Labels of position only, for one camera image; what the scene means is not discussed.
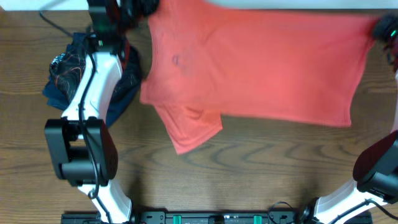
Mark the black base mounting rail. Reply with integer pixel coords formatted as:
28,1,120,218
60,211,373,224

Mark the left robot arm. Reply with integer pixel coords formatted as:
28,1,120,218
44,1,159,223

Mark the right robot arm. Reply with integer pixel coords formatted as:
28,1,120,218
296,115,397,224

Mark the folded navy blue garment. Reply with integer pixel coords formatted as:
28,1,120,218
42,32,142,128

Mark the red printed t-shirt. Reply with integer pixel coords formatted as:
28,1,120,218
140,0,377,154

